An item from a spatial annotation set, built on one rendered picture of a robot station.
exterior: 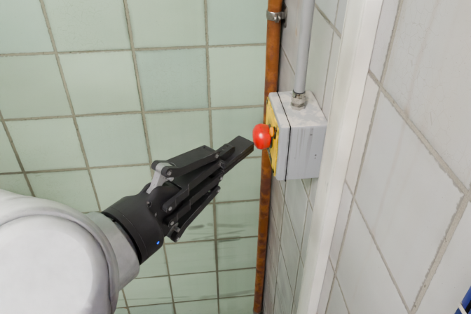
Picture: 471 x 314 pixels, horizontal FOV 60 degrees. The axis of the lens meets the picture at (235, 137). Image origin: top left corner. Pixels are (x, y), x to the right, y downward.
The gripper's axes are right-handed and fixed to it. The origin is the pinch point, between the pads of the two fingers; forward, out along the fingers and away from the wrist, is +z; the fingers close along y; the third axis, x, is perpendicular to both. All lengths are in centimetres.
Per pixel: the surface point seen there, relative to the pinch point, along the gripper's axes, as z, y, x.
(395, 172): -3.8, -11.7, 23.0
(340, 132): 2.0, -9.3, 14.7
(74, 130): 0, 17, -47
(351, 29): 3.4, -21.0, 13.3
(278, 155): 4.0, 0.0, 5.5
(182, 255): 15, 65, -32
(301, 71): 9.0, -11.3, 4.9
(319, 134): 7.7, -3.5, 9.6
